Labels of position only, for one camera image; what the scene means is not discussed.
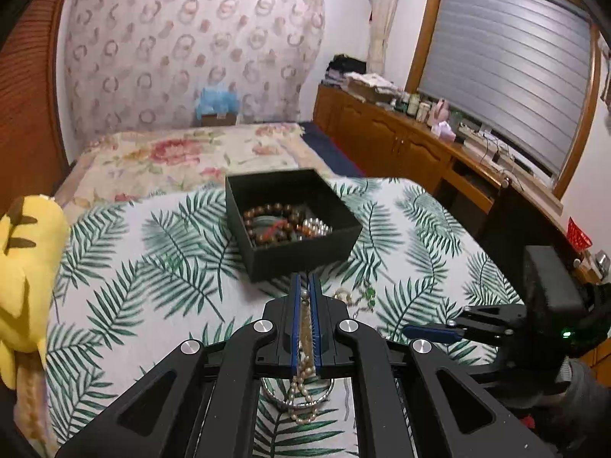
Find green gem pendant necklace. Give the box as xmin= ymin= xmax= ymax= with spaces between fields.
xmin=333 ymin=281 xmax=378 ymax=319

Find white pearl necklace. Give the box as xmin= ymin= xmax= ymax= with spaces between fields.
xmin=286 ymin=287 xmax=323 ymax=426

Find silver metal bangle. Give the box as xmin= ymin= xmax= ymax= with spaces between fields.
xmin=261 ymin=376 xmax=335 ymax=411

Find brown wooden bead bracelet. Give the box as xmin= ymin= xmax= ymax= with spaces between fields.
xmin=241 ymin=203 xmax=312 ymax=247

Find black jewelry box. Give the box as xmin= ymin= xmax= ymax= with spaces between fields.
xmin=225 ymin=169 xmax=362 ymax=282

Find right hand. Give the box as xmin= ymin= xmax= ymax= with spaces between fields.
xmin=538 ymin=359 xmax=610 ymax=425

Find wooden sideboard cabinet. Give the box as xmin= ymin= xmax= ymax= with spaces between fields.
xmin=314 ymin=85 xmax=598 ymax=283

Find palm leaf print cloth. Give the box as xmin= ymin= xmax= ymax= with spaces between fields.
xmin=45 ymin=178 xmax=519 ymax=447

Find pink tissue pack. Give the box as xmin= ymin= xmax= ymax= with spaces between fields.
xmin=431 ymin=121 xmax=456 ymax=143

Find dark blue bed sheet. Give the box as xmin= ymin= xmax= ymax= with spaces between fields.
xmin=300 ymin=121 xmax=365 ymax=178

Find pink rabbit figure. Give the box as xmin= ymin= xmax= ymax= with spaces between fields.
xmin=428 ymin=98 xmax=449 ymax=127

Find bottles on sideboard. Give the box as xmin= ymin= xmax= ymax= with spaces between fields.
xmin=394 ymin=92 xmax=432 ymax=123

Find cardboard box under toy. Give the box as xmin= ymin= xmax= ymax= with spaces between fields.
xmin=201 ymin=113 xmax=237 ymax=127

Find grey window blind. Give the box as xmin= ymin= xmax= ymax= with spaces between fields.
xmin=419 ymin=0 xmax=592 ymax=175

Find yellow plush toy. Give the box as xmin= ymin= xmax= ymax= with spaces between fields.
xmin=1 ymin=194 xmax=70 ymax=390

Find stack of folded clothes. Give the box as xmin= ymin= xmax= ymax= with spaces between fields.
xmin=321 ymin=54 xmax=367 ymax=89

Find blue plush toy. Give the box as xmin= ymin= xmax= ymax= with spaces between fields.
xmin=196 ymin=88 xmax=239 ymax=119

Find floral bed blanket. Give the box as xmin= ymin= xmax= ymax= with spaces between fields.
xmin=54 ymin=123 xmax=335 ymax=219

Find brown louvered wardrobe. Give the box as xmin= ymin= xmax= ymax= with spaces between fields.
xmin=1 ymin=0 xmax=70 ymax=211

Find cream side curtain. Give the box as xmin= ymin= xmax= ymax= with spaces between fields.
xmin=367 ymin=0 xmax=399 ymax=76

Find circle pattern curtain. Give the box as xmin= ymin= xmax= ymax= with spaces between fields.
xmin=65 ymin=0 xmax=325 ymax=144

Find small pearl bracelet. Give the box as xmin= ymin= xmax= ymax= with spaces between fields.
xmin=300 ymin=217 xmax=334 ymax=239

